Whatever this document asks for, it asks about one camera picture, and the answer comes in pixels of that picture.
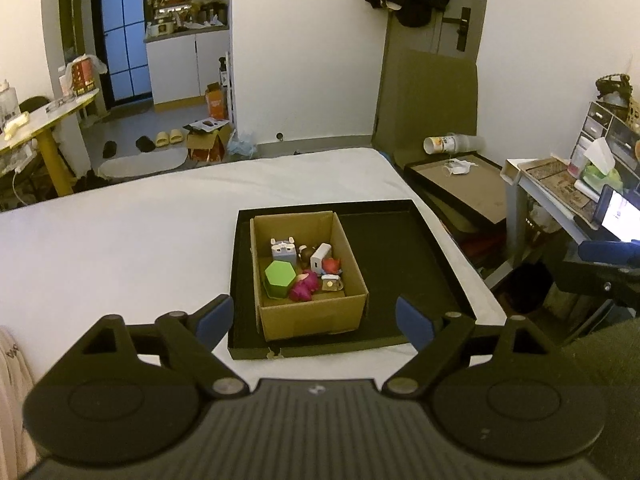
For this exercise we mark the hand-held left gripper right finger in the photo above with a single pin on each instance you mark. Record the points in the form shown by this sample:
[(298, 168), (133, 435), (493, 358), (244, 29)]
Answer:
[(412, 323)]

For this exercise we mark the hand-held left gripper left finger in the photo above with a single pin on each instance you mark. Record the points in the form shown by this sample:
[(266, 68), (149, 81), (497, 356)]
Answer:
[(215, 321)]

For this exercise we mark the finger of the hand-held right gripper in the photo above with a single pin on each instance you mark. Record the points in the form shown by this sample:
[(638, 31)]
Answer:
[(610, 251), (600, 282)]

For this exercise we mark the black tray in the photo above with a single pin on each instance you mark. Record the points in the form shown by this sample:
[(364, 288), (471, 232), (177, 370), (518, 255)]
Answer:
[(400, 270)]

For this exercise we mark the green hexagonal box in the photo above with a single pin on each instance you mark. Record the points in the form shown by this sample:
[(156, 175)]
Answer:
[(280, 277)]

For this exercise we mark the brown cardboard box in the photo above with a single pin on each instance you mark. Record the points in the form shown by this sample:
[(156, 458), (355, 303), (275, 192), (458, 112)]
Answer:
[(310, 317)]

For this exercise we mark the pink bear figurine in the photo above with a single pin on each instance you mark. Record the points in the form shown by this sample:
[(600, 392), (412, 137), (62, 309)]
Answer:
[(305, 287)]

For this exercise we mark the grey white cube toy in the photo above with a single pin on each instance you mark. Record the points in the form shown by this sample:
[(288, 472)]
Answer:
[(282, 251)]

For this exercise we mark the red figurine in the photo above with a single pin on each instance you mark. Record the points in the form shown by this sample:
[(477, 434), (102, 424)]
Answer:
[(331, 265)]

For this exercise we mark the brown monkey figurine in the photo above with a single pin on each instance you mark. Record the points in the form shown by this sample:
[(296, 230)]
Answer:
[(306, 256)]

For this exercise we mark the white charger plug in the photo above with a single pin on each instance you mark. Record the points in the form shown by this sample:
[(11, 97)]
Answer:
[(321, 256)]

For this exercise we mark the green tissue box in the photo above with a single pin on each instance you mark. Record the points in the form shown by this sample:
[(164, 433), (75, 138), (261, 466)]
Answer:
[(600, 170)]

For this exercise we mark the white desk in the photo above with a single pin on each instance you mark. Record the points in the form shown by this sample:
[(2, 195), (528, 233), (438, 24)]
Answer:
[(550, 195)]

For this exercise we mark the patterned desk mat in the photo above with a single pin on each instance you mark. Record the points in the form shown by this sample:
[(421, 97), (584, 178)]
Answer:
[(555, 180)]

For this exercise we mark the person's olive trouser leg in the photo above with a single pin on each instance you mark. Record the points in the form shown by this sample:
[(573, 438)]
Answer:
[(610, 400)]

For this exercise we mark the desk drawer organizer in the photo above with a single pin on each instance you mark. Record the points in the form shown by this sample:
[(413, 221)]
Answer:
[(615, 130)]

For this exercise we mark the woven basket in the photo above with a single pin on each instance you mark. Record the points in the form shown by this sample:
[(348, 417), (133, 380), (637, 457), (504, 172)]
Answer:
[(614, 91)]

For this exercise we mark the white face mask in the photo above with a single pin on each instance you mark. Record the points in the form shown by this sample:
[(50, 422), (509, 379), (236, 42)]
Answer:
[(459, 166)]

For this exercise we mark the white floor mat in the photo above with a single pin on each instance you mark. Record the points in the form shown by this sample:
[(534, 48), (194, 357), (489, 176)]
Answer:
[(140, 166)]

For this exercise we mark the open cardboard floor box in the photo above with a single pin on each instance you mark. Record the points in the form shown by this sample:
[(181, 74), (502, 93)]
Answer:
[(207, 142)]

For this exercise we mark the clear plastic bag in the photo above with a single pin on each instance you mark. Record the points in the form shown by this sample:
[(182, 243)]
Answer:
[(242, 144)]

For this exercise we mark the stack of paper cups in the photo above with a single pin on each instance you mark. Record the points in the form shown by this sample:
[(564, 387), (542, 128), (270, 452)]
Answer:
[(450, 144)]

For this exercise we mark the beige slipper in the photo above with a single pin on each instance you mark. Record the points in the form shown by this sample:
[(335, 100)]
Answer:
[(162, 138), (177, 136)]

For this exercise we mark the black slipper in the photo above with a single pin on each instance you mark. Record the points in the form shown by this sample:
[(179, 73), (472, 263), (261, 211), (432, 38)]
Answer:
[(110, 149), (145, 144)]

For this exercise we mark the beige cloth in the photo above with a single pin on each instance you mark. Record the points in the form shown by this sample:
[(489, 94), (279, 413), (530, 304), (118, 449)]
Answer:
[(15, 400)]

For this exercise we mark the orange box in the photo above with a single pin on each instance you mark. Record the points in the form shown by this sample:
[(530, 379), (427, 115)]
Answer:
[(216, 102)]

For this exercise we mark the olive board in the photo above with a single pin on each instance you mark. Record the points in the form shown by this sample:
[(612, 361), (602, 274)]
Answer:
[(425, 105)]

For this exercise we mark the white kitchen counter cabinet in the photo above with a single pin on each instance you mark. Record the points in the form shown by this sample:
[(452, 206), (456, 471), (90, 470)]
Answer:
[(190, 70)]

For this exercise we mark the round yellow side table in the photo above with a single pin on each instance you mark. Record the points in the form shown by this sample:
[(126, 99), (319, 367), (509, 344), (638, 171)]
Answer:
[(45, 120)]

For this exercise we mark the red patterned box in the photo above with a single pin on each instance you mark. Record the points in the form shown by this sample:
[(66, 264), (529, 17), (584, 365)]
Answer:
[(81, 77)]

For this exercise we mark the dark framed glass door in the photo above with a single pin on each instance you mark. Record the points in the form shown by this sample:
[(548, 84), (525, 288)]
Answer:
[(122, 35)]

